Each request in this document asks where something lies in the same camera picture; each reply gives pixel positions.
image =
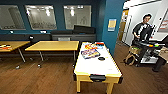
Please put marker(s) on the yellow wooden gaming table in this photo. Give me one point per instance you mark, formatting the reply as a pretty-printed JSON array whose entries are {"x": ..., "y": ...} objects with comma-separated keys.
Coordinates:
[
  {"x": 53, "y": 45},
  {"x": 15, "y": 45}
]

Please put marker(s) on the open cardboard box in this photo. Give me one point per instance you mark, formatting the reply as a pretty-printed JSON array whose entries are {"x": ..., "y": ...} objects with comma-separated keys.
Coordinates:
[{"x": 134, "y": 50}]

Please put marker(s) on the red yellow game box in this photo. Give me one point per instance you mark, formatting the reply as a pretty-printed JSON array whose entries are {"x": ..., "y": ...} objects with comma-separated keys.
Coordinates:
[{"x": 90, "y": 47}]

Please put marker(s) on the colourful snack box left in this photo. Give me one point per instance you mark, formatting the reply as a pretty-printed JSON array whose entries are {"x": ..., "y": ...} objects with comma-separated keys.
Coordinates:
[{"x": 89, "y": 54}]

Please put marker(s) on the orange red flat item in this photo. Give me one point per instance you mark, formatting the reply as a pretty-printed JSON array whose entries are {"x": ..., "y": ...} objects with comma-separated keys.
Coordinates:
[{"x": 99, "y": 43}]

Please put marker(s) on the light grey sofa cushion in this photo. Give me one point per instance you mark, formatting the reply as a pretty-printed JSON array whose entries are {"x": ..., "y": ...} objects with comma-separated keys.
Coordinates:
[{"x": 64, "y": 38}]

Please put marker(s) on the white table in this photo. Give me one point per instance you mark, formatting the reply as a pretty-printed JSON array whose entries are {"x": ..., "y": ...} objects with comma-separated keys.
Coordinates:
[{"x": 96, "y": 68}]

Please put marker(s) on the white hallway door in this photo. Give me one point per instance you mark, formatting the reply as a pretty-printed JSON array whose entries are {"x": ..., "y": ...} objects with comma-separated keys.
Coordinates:
[{"x": 123, "y": 26}]

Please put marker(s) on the brown tan backpack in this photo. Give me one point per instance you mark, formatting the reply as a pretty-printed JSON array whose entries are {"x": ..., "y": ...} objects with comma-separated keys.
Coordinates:
[{"x": 130, "y": 60}]

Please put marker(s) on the small black round device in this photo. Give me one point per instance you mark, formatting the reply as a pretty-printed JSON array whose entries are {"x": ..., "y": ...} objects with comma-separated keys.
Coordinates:
[{"x": 31, "y": 37}]

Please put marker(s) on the person in black shirt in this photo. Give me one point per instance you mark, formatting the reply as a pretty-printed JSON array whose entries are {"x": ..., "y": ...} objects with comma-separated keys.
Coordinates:
[{"x": 141, "y": 30}]

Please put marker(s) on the black wheeled cart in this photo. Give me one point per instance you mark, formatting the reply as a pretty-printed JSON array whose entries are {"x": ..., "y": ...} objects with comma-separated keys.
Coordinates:
[{"x": 150, "y": 50}]

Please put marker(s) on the orange black game item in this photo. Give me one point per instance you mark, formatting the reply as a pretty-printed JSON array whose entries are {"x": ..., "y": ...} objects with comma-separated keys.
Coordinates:
[{"x": 4, "y": 46}]

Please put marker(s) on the dark wall bench sofa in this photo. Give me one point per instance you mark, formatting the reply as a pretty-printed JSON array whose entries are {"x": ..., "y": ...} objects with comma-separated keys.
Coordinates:
[{"x": 83, "y": 33}]

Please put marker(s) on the framed wall window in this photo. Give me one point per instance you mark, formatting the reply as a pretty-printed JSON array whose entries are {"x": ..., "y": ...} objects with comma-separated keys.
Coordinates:
[
  {"x": 77, "y": 16},
  {"x": 11, "y": 17},
  {"x": 40, "y": 17}
]

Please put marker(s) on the small white wall plate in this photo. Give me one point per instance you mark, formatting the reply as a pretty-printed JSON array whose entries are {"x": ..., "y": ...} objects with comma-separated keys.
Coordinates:
[{"x": 43, "y": 31}]

